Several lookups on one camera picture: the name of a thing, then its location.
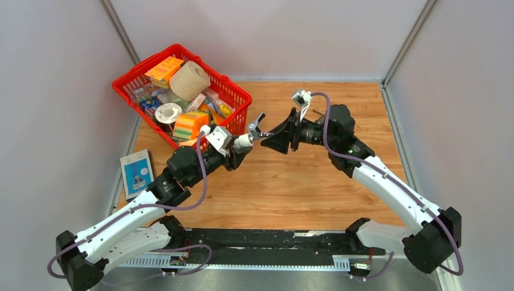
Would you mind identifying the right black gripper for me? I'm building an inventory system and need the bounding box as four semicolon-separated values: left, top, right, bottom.
260;108;336;155

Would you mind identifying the red plastic shopping basket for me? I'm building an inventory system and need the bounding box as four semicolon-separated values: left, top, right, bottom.
112;44;252;149

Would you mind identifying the white elbow fitting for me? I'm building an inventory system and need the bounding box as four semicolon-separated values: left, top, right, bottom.
233;133;253;150

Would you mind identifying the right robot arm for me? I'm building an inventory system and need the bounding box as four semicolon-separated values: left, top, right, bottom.
261;104;464;276

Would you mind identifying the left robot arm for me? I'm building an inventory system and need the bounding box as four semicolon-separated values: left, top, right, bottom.
47;139;253;290

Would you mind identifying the yellow snack packet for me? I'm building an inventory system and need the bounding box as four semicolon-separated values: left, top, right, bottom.
216;100;235;119

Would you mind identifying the orange striped sponge box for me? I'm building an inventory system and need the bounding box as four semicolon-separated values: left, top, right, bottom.
172;111;210;141

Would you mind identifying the white tape roll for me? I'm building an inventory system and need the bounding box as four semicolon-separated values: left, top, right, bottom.
154;102;182;124

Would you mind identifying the brown toilet paper roll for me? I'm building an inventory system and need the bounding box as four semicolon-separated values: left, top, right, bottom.
169;61;211;101

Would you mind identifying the blue small box in basket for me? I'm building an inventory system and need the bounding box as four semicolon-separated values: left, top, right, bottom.
139;98;162;118

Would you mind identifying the blue razor box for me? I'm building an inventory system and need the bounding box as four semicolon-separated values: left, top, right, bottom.
119;149;154;201

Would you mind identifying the orange patterned box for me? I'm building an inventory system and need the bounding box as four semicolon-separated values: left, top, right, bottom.
144;56;185;89

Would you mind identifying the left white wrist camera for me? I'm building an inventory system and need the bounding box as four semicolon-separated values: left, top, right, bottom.
200;125;232;157

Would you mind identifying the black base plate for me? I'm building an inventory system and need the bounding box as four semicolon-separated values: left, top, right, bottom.
164;228;387;276

